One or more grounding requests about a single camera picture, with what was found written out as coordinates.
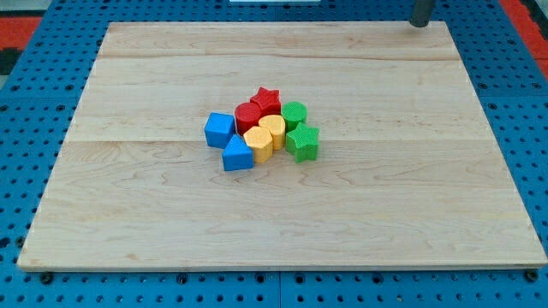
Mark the yellow hexagon block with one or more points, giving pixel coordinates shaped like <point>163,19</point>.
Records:
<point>259,139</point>

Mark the yellow heart block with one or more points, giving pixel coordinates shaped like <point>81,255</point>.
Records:
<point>277,127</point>

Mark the green star block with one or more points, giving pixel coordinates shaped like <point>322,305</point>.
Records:
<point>303,142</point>

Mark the blue triangular prism block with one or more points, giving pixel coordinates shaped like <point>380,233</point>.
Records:
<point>237,155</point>

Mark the green cylinder block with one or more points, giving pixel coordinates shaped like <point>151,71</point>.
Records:
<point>293,113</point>

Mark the red cylinder block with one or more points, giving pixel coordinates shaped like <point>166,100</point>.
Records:
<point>247,115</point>

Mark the red star block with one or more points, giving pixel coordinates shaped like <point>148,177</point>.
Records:
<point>268,101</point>

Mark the blue cube block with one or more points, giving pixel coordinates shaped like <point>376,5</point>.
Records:
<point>219,129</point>

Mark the light wooden board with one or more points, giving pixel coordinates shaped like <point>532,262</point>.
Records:
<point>409,175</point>

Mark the grey cylindrical robot stylus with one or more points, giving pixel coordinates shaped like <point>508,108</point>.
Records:
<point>421,13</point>

